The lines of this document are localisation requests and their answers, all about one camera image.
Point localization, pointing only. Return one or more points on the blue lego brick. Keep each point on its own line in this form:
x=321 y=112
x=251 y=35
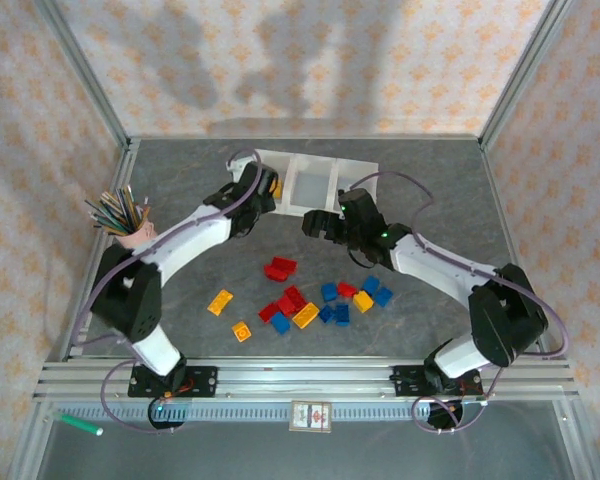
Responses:
x=280 y=323
x=382 y=296
x=342 y=315
x=329 y=292
x=326 y=313
x=370 y=285

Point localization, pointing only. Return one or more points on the small yellow lego brick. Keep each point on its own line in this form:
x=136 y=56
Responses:
x=241 y=331

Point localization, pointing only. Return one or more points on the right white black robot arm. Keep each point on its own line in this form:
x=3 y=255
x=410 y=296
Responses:
x=430 y=260

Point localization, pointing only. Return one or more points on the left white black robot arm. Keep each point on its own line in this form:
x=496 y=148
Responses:
x=190 y=240

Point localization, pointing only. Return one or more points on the white three-compartment container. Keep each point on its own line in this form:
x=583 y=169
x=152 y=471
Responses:
x=307 y=187

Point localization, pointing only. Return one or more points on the small label card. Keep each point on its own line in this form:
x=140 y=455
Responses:
x=311 y=416

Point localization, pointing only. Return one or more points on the green marker pen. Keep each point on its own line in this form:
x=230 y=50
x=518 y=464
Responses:
x=77 y=422

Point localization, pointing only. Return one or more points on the aluminium side rail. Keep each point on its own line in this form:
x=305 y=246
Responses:
x=125 y=165
x=506 y=225

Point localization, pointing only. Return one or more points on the wide aluminium front rail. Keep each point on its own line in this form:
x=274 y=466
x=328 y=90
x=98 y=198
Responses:
x=305 y=380

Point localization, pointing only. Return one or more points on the aluminium frame post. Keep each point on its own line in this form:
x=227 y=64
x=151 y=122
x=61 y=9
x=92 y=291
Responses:
x=83 y=70
x=525 y=70
x=572 y=440
x=30 y=445

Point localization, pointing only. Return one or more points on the aluminium lower frame post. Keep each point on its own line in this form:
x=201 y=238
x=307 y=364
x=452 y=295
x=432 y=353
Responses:
x=30 y=445
x=572 y=440

